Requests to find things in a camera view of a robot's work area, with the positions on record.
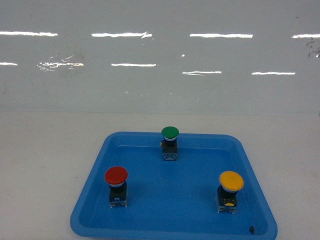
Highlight red mushroom push button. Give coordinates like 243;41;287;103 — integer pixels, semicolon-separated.
104;166;128;208

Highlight yellow mushroom push button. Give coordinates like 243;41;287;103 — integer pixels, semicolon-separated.
215;170;244;214

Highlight green mushroom push button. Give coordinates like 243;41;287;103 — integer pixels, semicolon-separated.
160;126;180;161

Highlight blue plastic tray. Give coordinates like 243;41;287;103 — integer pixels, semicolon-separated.
70;132;278;240

